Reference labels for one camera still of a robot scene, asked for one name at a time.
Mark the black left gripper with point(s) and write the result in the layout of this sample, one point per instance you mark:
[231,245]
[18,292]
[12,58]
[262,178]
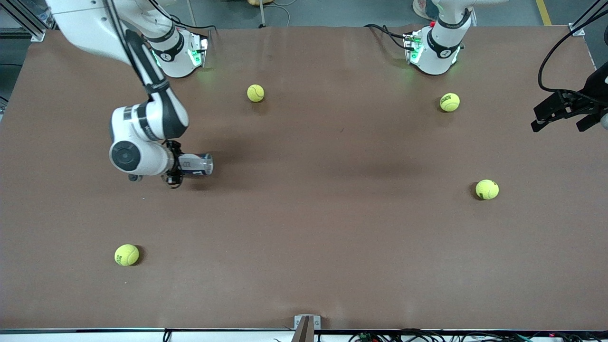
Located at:
[595,89]

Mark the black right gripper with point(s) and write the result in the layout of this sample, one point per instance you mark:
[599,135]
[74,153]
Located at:
[174,161]

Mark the clear plastic tennis ball can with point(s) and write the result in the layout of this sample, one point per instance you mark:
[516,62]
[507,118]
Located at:
[199,164]

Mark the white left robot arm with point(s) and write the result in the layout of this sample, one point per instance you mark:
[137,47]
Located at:
[439,47]

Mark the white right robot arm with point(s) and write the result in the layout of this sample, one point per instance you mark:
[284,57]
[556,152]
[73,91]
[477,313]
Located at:
[142,142]

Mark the yellow tennis ball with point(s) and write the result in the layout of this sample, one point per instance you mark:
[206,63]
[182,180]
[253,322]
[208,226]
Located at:
[487,189]
[449,102]
[126,254]
[255,93]

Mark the thin grey metal pole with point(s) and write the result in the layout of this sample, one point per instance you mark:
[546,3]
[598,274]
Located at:
[191,14]
[260,14]

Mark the tan shoe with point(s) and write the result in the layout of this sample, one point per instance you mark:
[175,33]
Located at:
[260,2]

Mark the white shoe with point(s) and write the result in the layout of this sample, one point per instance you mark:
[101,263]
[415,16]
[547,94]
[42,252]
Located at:
[422,8]

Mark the aluminium frame profile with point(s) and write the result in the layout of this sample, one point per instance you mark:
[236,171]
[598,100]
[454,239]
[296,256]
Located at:
[577,31]
[37,34]

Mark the grey metal camera mount bracket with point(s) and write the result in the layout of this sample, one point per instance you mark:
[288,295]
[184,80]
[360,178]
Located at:
[307,327]

